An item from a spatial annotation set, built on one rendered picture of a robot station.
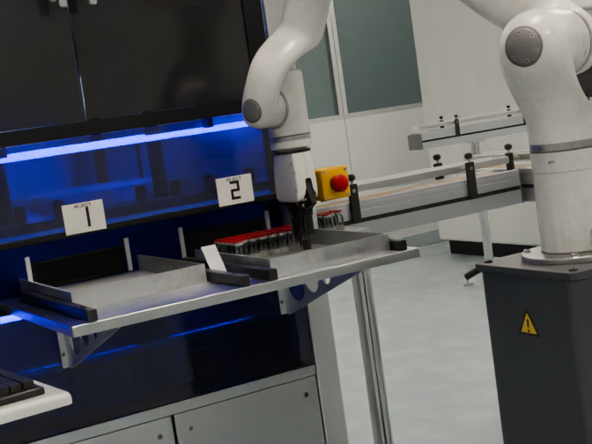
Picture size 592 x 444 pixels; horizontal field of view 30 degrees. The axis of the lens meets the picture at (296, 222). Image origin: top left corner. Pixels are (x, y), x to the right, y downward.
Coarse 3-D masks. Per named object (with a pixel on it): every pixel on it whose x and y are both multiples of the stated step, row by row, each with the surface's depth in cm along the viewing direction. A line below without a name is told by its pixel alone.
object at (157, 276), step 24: (144, 264) 232; (168, 264) 220; (192, 264) 210; (24, 288) 221; (48, 288) 205; (72, 288) 222; (96, 288) 196; (120, 288) 198; (144, 288) 200; (168, 288) 202
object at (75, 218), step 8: (96, 200) 222; (64, 208) 219; (72, 208) 220; (80, 208) 221; (88, 208) 221; (96, 208) 222; (64, 216) 219; (72, 216) 220; (80, 216) 221; (96, 216) 222; (104, 216) 223; (64, 224) 219; (72, 224) 220; (80, 224) 221; (96, 224) 222; (104, 224) 223; (72, 232) 220; (80, 232) 221
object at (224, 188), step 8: (232, 176) 237; (240, 176) 238; (248, 176) 239; (216, 184) 235; (224, 184) 236; (232, 184) 237; (240, 184) 238; (248, 184) 239; (224, 192) 236; (240, 192) 238; (248, 192) 239; (224, 200) 236; (232, 200) 237; (240, 200) 238; (248, 200) 239
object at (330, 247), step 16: (320, 240) 235; (336, 240) 229; (352, 240) 208; (368, 240) 210; (384, 240) 212; (224, 256) 217; (240, 256) 210; (272, 256) 227; (288, 256) 202; (304, 256) 203; (320, 256) 205; (336, 256) 206; (352, 256) 208; (288, 272) 202
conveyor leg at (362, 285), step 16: (368, 272) 272; (352, 288) 274; (368, 288) 272; (368, 304) 272; (368, 320) 272; (368, 336) 273; (368, 352) 273; (368, 368) 274; (368, 384) 275; (384, 384) 275; (368, 400) 276; (384, 400) 275; (384, 416) 275; (384, 432) 276
